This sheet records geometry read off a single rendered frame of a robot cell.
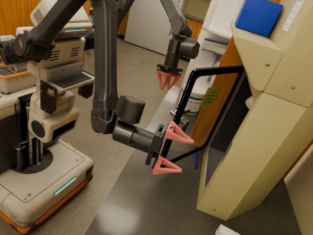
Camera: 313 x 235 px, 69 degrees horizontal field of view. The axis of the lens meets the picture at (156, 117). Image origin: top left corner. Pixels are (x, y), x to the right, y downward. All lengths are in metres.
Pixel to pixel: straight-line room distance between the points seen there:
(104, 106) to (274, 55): 0.43
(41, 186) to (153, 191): 0.98
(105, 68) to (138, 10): 5.14
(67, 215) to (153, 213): 1.16
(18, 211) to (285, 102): 1.45
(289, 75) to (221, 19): 1.43
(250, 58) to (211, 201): 0.48
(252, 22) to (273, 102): 0.26
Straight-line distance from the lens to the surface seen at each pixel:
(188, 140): 0.58
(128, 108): 0.58
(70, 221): 1.86
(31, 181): 1.72
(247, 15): 0.77
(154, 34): 5.71
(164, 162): 0.66
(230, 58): 0.96
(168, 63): 0.95
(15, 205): 1.63
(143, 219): 0.78
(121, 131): 0.60
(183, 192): 0.90
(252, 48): 0.58
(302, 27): 0.59
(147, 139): 0.59
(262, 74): 0.60
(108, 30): 0.68
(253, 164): 0.73
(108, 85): 0.64
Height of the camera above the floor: 1.58
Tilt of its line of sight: 31 degrees down
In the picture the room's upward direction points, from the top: 18 degrees clockwise
